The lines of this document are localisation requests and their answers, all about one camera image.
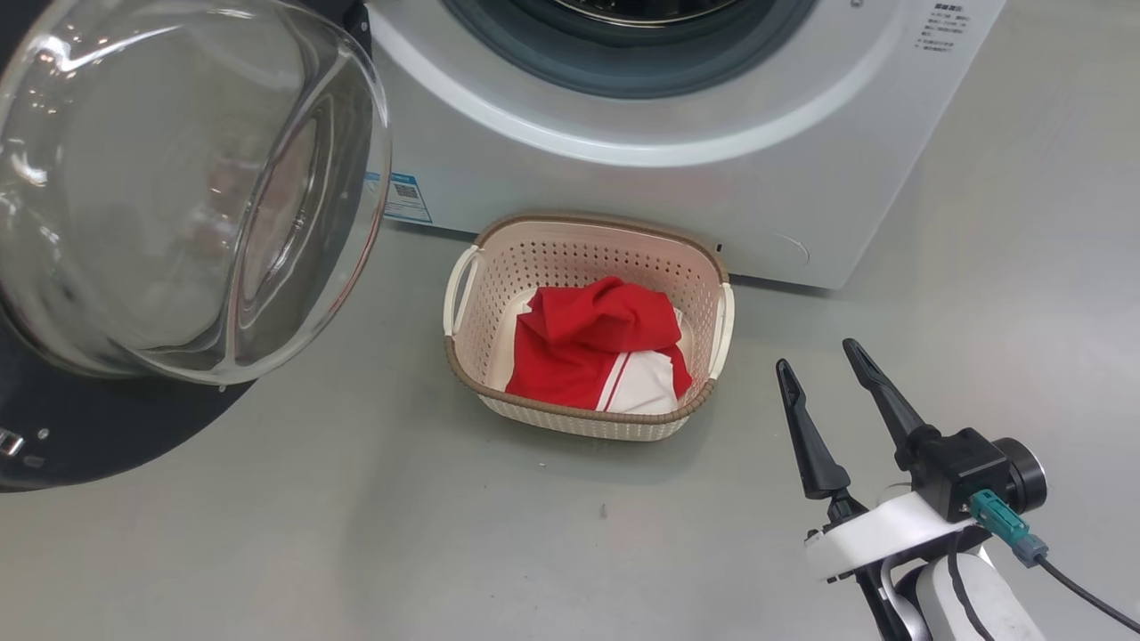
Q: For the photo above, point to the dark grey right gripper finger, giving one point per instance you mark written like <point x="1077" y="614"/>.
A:
<point x="815" y="454"/>
<point x="882" y="401"/>

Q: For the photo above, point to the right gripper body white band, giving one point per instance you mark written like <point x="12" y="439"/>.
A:
<point x="882" y="534"/>

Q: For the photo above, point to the red garment with white part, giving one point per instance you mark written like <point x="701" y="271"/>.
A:
<point x="552" y="374"/>

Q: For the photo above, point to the grey rubber door seal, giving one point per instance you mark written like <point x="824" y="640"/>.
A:
<point x="517" y="44"/>

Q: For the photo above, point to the cream perforated laundry basket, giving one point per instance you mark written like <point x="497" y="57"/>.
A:
<point x="570" y="258"/>

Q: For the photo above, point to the blue white energy label sticker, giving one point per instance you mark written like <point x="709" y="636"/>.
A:
<point x="408" y="200"/>

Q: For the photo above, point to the white washing machine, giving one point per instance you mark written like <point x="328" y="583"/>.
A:
<point x="623" y="187"/>

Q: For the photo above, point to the plain red garment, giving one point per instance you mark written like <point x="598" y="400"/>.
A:
<point x="606" y="320"/>

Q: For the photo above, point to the round filter cover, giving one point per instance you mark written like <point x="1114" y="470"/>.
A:
<point x="788" y="251"/>

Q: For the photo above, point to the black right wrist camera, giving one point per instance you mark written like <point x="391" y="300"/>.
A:
<point x="971" y="467"/>

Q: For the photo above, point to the black glass washing machine door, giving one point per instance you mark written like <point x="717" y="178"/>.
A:
<point x="178" y="178"/>

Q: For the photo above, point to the steel perforated washer drum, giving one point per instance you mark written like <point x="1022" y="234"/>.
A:
<point x="641" y="11"/>

